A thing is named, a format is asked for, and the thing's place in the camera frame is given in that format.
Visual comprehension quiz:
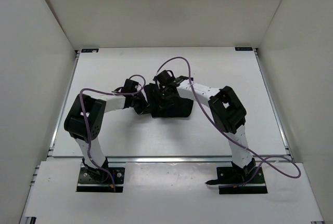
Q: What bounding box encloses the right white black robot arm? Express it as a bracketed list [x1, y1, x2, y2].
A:
[154, 76, 255, 183]

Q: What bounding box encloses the purple cable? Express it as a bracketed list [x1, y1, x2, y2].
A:
[79, 74, 148, 190]
[156, 56, 302, 189]

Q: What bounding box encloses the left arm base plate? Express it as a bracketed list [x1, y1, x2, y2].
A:
[76, 165, 125, 193]

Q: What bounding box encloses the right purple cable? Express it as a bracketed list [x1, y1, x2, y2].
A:
[156, 56, 302, 189]

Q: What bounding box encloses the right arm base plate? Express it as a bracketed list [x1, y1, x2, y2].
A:
[205, 167, 268, 194]

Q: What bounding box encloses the right corner label sticker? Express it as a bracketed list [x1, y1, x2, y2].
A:
[235, 47, 253, 51]

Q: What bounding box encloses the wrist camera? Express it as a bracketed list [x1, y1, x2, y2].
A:
[112, 78, 139, 95]
[153, 70, 188, 87]

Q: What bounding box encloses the corner label sticker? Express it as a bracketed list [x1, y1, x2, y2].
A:
[235, 47, 253, 51]
[81, 48, 99, 53]

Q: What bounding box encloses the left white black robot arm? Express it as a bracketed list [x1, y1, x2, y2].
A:
[64, 93, 149, 183]

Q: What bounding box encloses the black skirt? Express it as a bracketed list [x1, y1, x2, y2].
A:
[144, 83, 194, 118]

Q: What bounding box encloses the left corner label sticker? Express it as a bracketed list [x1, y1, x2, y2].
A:
[81, 48, 99, 53]

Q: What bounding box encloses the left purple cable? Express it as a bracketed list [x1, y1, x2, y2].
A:
[79, 74, 148, 190]

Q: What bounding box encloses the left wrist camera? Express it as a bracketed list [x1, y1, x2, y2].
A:
[112, 78, 139, 95]

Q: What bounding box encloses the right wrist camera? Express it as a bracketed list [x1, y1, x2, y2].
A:
[153, 70, 188, 87]

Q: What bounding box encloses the aluminium front rail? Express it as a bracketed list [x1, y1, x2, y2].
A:
[46, 156, 287, 163]

